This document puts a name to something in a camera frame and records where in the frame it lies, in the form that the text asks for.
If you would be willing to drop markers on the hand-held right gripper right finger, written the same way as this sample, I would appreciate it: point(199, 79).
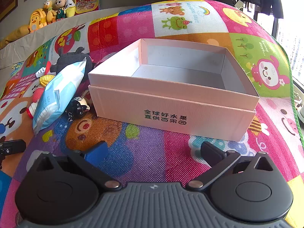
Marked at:
point(210, 153)

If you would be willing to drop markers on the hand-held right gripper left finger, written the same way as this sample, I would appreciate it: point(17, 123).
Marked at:
point(96, 153)

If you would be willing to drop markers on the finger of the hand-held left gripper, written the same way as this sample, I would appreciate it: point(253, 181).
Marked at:
point(14, 146)

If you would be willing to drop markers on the white bottle with red cap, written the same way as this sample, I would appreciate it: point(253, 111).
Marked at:
point(32, 111)

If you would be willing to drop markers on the pink cardboard box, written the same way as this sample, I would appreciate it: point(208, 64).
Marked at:
point(166, 109)

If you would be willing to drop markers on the blue white wipes packet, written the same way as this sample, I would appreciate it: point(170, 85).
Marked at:
point(54, 95)

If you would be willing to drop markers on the yellow corn toy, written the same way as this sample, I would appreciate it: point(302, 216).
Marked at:
point(47, 79)

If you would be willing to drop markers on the white plug adapter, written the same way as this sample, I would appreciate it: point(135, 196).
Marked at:
point(40, 72)

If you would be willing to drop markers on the black plush toy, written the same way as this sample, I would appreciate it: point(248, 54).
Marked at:
point(68, 60)

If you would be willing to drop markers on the colourful cartoon play mat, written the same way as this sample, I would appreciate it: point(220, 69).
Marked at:
point(154, 152)

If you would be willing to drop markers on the beige sofa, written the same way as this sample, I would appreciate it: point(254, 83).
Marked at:
point(28, 45)

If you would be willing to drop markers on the long yellow plush toy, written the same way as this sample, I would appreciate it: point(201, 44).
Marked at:
point(16, 36)

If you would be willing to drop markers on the orange deer plush toy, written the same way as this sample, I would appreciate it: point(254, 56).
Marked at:
point(49, 10)

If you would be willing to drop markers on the banana plush toy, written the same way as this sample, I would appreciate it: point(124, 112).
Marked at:
point(70, 8)

